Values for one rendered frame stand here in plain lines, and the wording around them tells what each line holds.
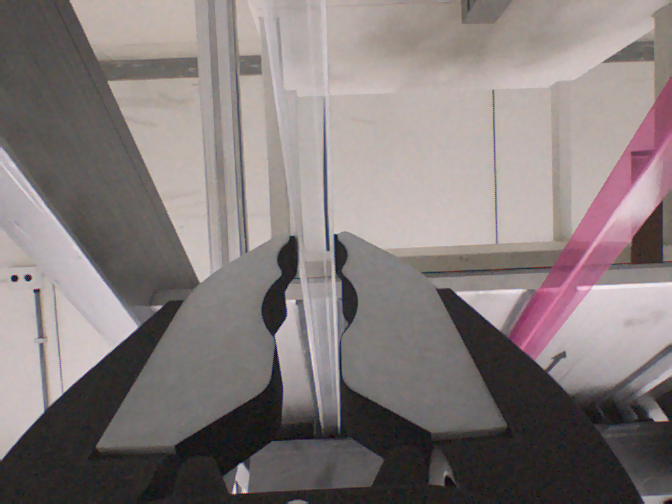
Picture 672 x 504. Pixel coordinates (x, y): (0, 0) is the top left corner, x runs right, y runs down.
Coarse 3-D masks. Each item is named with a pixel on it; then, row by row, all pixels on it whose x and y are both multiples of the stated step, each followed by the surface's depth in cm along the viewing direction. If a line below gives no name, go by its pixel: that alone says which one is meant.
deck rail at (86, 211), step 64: (0, 0) 9; (64, 0) 12; (0, 64) 9; (64, 64) 11; (0, 128) 9; (64, 128) 11; (128, 128) 15; (0, 192) 10; (64, 192) 11; (128, 192) 15; (64, 256) 12; (128, 256) 15; (128, 320) 15
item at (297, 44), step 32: (288, 0) 7; (320, 0) 7; (288, 32) 8; (320, 32) 8; (288, 64) 8; (320, 64) 8; (288, 96) 9; (320, 96) 9; (288, 128) 9; (320, 128) 9; (288, 160) 10; (320, 160) 10; (288, 192) 11; (320, 192) 11; (320, 224) 12; (320, 256) 13; (320, 288) 14; (320, 320) 16; (320, 352) 18; (320, 384) 20; (320, 416) 24
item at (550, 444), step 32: (448, 288) 9; (480, 320) 8; (480, 352) 7; (512, 352) 7; (512, 384) 6; (544, 384) 6; (512, 416) 6; (544, 416) 6; (576, 416) 6; (448, 448) 5; (480, 448) 5; (512, 448) 5; (544, 448) 5; (576, 448) 5; (608, 448) 5; (448, 480) 5; (480, 480) 5; (512, 480) 5; (544, 480) 5; (576, 480) 5; (608, 480) 5
